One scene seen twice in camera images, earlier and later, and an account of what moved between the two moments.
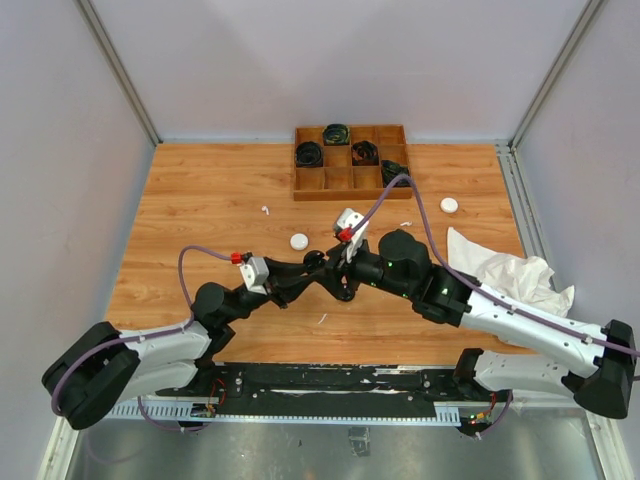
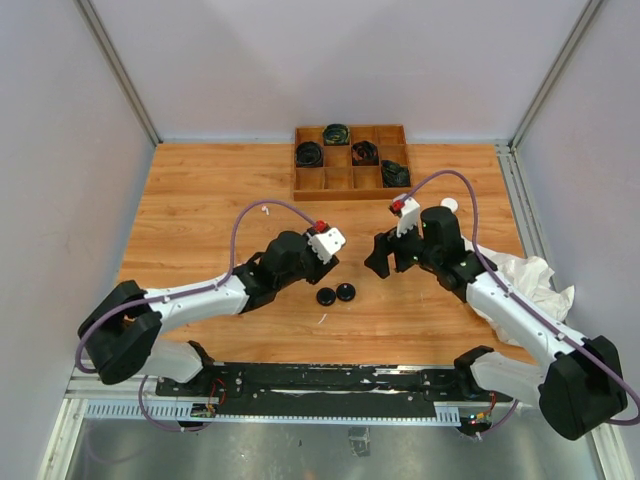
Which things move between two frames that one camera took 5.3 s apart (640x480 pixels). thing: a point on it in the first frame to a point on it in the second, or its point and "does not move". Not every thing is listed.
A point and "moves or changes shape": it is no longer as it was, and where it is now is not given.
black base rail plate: x=334 y=389 does not move
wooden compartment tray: x=349 y=163 does not move
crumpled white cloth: x=523 y=277 does not move
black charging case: x=313 y=260 moves or changes shape
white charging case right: x=449 y=205 does not move
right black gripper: x=335 y=283 to x=385 y=243
